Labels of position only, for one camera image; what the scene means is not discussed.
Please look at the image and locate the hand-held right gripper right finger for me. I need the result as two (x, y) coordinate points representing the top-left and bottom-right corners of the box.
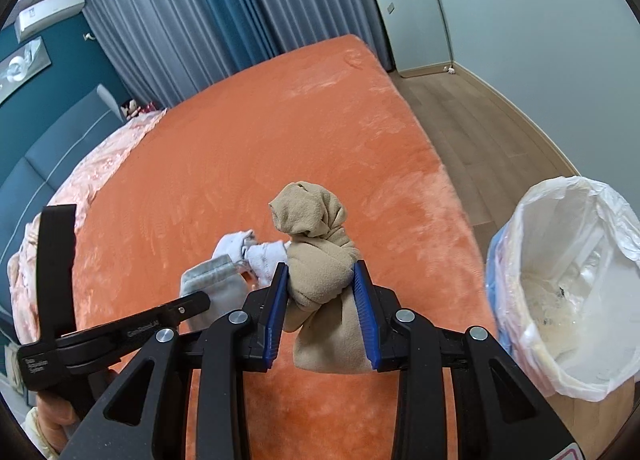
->
(352, 260), (576, 460)

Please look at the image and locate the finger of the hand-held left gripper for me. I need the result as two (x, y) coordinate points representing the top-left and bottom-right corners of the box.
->
(160, 290), (212, 328)
(37, 205), (78, 337)

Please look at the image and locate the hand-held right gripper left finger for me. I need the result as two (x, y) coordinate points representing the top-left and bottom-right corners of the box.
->
(65, 262), (291, 460)

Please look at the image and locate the grey sock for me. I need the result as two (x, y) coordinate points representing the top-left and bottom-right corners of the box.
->
(210, 229), (288, 291)
(179, 260), (256, 333)

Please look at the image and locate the tan knotted cloth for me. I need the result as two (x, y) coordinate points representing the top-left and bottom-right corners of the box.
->
(268, 181), (373, 372)

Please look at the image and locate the trash bin with white liner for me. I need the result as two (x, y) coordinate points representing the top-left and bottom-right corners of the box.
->
(485, 175), (640, 403)

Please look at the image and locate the person's left forearm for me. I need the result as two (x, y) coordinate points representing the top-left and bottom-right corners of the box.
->
(24, 407), (66, 457)

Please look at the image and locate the person's left hand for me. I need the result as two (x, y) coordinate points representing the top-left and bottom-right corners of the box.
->
(35, 372), (118, 446)

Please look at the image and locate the pink floral quilt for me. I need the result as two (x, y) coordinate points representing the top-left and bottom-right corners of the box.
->
(7, 107), (168, 346)

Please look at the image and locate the blue padded headboard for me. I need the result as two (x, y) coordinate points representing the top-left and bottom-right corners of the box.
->
(0, 85), (126, 251)

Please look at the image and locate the orange bed blanket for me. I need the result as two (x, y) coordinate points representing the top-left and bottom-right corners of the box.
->
(75, 34), (501, 460)

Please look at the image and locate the white air conditioner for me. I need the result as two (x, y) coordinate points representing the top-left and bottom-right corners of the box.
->
(14, 0), (86, 38)

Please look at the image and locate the standing floor mirror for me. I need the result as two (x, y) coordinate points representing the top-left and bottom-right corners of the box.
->
(354, 0), (455, 77)

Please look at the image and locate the framed wall picture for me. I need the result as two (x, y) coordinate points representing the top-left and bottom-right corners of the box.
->
(0, 37), (51, 103)

